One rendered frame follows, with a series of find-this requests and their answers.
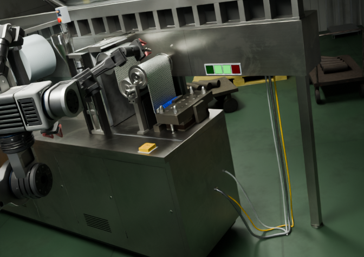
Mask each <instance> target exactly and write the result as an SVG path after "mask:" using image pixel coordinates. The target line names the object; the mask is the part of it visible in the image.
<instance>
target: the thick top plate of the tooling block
mask: <svg viewBox="0 0 364 257"><path fill-rule="evenodd" d="M201 100H204V102H205V105H207V104H208V103H210V102H211V101H212V100H213V93H212V91H207V93H206V94H202V91H201V90H195V93H193V94H190V93H187V94H186V95H184V96H183V98H182V99H181V100H179V101H178V102H176V103H172V104H170V105H169V106H167V107H166V108H164V109H165V113H163V114H160V113H157V114H156V118H157V122H158V123H161V124H175V125H180V124H181V123H183V122H184V121H185V120H187V119H188V118H189V117H190V116H192V115H193V114H194V110H193V106H194V105H195V104H197V103H198V102H199V101H201ZM173 106H177V108H178V110H179V113H177V114H173Z"/></svg>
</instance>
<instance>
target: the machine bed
mask: <svg viewBox="0 0 364 257"><path fill-rule="evenodd" d="M208 110H209V112H210V113H209V114H207V117H206V118H204V119H203V120H202V121H200V122H199V123H196V124H195V125H193V126H192V127H191V128H190V129H188V130H187V131H176V133H174V134H172V133H171V130H167V129H166V128H167V127H166V128H165V129H164V130H162V131H161V132H155V131H154V128H152V129H151V130H149V131H148V132H146V133H145V134H137V132H138V131H139V130H140V128H139V124H138V120H137V116H136V114H133V115H132V116H130V117H129V118H127V119H125V120H124V121H122V122H120V123H119V124H117V125H116V126H112V127H110V129H111V133H110V134H108V135H107V136H104V135H99V134H90V133H89V130H88V127H87V124H86V120H81V119H77V117H72V118H70V117H68V116H63V117H62V118H61V119H59V120H58V121H57V122H59V123H60V124H61V126H62V134H63V137H59V136H57V135H55V134H53V136H54V138H53V139H52V138H49V137H45V136H42V134H43V133H42V134H41V133H40V131H41V130H35V131H33V134H34V137H35V143H34V144H36V145H41V146H48V147H55V148H62V149H69V150H77V151H83V152H88V153H95V154H102V155H109V156H116V157H123V158H128V159H135V160H142V161H149V162H156V163H163V164H166V163H167V162H168V161H169V160H171V159H172V158H173V157H175V156H176V155H177V154H178V153H179V152H181V151H182V150H183V149H184V148H185V147H187V146H188V145H189V144H190V143H191V142H193V141H194V140H195V139H196V138H197V137H199V136H200V135H201V134H202V133H203V132H205V131H206V130H207V129H209V128H210V127H211V126H212V125H213V124H215V123H216V122H217V121H218V120H219V119H221V118H222V117H223V116H224V115H225V114H224V110H222V109H208ZM93 119H94V122H95V126H96V128H97V129H100V127H99V124H98V120H97V118H96V115H93ZM115 133H121V134H131V135H141V136H152V137H162V138H168V139H179V140H183V141H182V142H180V141H170V140H160V139H150V138H144V137H134V136H125V135H114V134H115ZM145 143H154V144H155V145H156V146H157V148H156V149H155V150H153V151H152V152H150V153H149V154H147V153H139V152H138V151H139V148H140V147H141V146H142V145H144V144H145Z"/></svg>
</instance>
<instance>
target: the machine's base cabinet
mask: <svg viewBox="0 0 364 257"><path fill-rule="evenodd" d="M33 148H34V150H35V153H36V156H37V159H38V161H39V163H45V164H46V165H47V166H48V167H49V168H50V170H51V173H52V176H53V185H52V188H51V190H50V192H49V194H48V195H47V196H45V197H41V198H40V199H32V198H30V199H29V200H28V202H27V203H25V204H24V205H22V206H14V207H13V206H9V205H6V206H4V207H3V208H2V209H1V210H3V211H6V212H9V213H12V214H15V215H18V216H21V217H24V218H27V219H31V220H34V221H37V222H38V223H43V224H45V225H48V226H52V227H55V228H58V229H61V230H65V231H67V232H70V233H73V234H76V235H79V236H82V237H85V238H89V239H92V240H95V241H98V242H101V243H104V244H106V245H107V246H113V247H116V248H119V249H123V250H125V251H128V252H131V253H134V254H137V255H141V256H144V257H208V256H209V255H210V254H211V252H212V251H213V250H214V249H215V247H216V246H217V245H218V244H219V243H220V241H221V240H222V238H223V237H224V236H225V235H226V233H227V232H228V231H230V230H231V227H232V226H233V225H234V224H235V222H236V219H237V218H238V217H239V214H238V213H237V211H236V210H235V208H234V206H233V205H232V203H231V202H230V201H229V200H228V199H227V198H226V197H225V196H224V195H222V193H220V192H218V191H215V190H214V188H215V187H218V189H220V190H222V191H223V192H225V193H226V194H227V195H228V196H230V197H232V198H233V199H235V200H236V201H237V202H238V203H239V204H240V200H239V194H238V188H237V182H236V180H235V179H234V178H233V177H232V176H231V175H229V174H228V173H226V172H225V173H224V172H223V169H226V171H227V172H229V173H231V174H232V175H233V176H234V177H236V176H235V170H234V166H233V160H232V154H231V148H230V142H229V136H228V130H227V126H226V120H225V116H223V117H222V118H221V119H219V120H218V121H217V122H216V123H215V124H213V125H212V126H211V127H210V128H209V129H207V130H206V131H205V132H203V133H202V134H201V135H200V136H199V137H197V138H196V139H195V140H194V141H193V142H191V143H190V144H189V145H188V146H187V147H185V148H184V149H183V150H182V151H181V152H179V153H178V154H177V155H176V156H175V157H173V158H172V159H171V160H169V161H168V162H167V163H166V164H163V163H156V162H149V161H142V160H135V159H128V158H123V157H116V156H109V155H102V154H95V153H88V152H83V151H77V150H69V149H62V148H55V147H48V146H41V145H36V144H34V145H33ZM240 205H241V204H240Z"/></svg>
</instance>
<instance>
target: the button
mask: <svg viewBox="0 0 364 257"><path fill-rule="evenodd" d="M155 147H156V145H155V144H154V143H145V144H144V145H142V146H141V147H140V148H139V151H141V152H147V153H149V152H150V151H151V150H153V149H154V148H155Z"/></svg>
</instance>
